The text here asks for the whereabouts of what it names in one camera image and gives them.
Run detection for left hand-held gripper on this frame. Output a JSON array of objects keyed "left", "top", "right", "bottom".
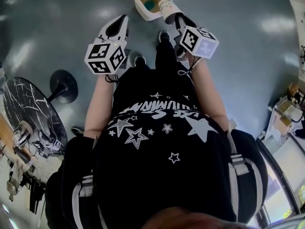
[{"left": 84, "top": 14, "right": 131, "bottom": 76}]

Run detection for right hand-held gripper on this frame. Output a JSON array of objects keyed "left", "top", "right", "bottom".
[{"left": 174, "top": 13, "right": 219, "bottom": 62}]

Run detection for white paper cup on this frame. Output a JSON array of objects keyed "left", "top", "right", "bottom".
[{"left": 158, "top": 0, "right": 185, "bottom": 26}]

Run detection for white waste bin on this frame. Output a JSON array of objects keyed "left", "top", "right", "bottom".
[{"left": 132, "top": 0, "right": 173, "bottom": 22}]

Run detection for person's right forearm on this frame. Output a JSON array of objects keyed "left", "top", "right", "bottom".
[{"left": 189, "top": 58, "right": 230, "bottom": 129}]

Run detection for person's left forearm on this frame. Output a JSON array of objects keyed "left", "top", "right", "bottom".
[{"left": 84, "top": 73, "right": 118, "bottom": 138}]

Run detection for person's right black shoe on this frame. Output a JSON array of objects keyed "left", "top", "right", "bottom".
[{"left": 157, "top": 30, "right": 171, "bottom": 44}]

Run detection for person's black shoe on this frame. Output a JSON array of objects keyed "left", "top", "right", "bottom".
[
  {"left": 157, "top": 30, "right": 171, "bottom": 44},
  {"left": 134, "top": 54, "right": 147, "bottom": 68}
]

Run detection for person's left black shoe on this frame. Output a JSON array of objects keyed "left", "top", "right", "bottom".
[{"left": 134, "top": 54, "right": 147, "bottom": 68}]

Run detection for person's black trousers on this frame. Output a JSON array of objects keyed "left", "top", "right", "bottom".
[{"left": 122, "top": 38, "right": 194, "bottom": 98}]

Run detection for round black marble table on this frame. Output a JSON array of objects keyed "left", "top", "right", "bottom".
[{"left": 2, "top": 77, "right": 67, "bottom": 153}]

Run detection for white long workbench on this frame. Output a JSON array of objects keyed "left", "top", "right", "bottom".
[{"left": 284, "top": 0, "right": 305, "bottom": 69}]

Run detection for idle hand-held gripper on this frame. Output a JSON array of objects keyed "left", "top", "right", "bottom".
[{"left": 35, "top": 130, "right": 63, "bottom": 157}]

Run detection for brown lumpy object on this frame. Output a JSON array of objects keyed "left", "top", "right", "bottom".
[{"left": 287, "top": 82, "right": 302, "bottom": 101}]

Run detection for shiny metal pot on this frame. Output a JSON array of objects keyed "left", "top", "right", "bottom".
[{"left": 12, "top": 120, "right": 34, "bottom": 148}]

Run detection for white cabinet with cardboard boxes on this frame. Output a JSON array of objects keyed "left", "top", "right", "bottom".
[{"left": 262, "top": 96, "right": 305, "bottom": 150}]

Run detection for person's black star-print shirt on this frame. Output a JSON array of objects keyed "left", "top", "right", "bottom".
[{"left": 45, "top": 68, "right": 269, "bottom": 229}]

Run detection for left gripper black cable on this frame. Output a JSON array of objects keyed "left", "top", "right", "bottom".
[{"left": 104, "top": 73, "right": 120, "bottom": 83}]

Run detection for black pedestal table base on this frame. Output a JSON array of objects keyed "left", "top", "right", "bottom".
[{"left": 49, "top": 69, "right": 79, "bottom": 104}]

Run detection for person's right grey shoulder strap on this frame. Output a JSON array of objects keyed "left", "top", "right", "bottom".
[{"left": 227, "top": 127, "right": 263, "bottom": 222}]

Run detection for person's grey shoulder strap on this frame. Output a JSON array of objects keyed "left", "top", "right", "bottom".
[
  {"left": 227, "top": 127, "right": 263, "bottom": 222},
  {"left": 72, "top": 174, "right": 96, "bottom": 229}
]

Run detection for person's left grey shoulder strap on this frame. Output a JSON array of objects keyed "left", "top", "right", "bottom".
[{"left": 72, "top": 174, "right": 96, "bottom": 229}]

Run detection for glass door with black frame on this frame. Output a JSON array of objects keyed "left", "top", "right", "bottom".
[{"left": 255, "top": 137, "right": 305, "bottom": 229}]

